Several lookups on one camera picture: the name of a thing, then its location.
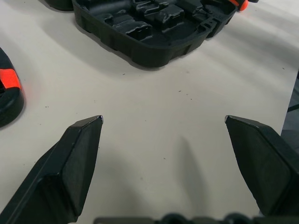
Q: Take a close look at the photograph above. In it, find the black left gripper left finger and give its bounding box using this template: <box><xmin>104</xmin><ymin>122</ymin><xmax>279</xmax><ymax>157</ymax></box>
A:
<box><xmin>0</xmin><ymin>115</ymin><xmax>105</xmax><ymax>224</ymax></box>

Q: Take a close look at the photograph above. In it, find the orange black handled screwdriver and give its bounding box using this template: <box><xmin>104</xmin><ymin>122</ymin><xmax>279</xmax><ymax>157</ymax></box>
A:
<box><xmin>235</xmin><ymin>0</ymin><xmax>249</xmax><ymax>12</ymax></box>

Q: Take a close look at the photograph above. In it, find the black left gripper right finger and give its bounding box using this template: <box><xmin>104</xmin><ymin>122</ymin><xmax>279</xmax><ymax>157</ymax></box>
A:
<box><xmin>224</xmin><ymin>114</ymin><xmax>299</xmax><ymax>217</ymax></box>

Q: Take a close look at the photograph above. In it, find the black orange tape measure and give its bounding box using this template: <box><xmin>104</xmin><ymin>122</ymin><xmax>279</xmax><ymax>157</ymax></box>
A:
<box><xmin>0</xmin><ymin>47</ymin><xmax>25</xmax><ymax>128</ymax></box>

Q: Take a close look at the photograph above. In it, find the black tool case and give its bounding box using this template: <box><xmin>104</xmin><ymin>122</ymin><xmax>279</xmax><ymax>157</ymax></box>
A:
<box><xmin>71</xmin><ymin>0</ymin><xmax>238</xmax><ymax>69</ymax></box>

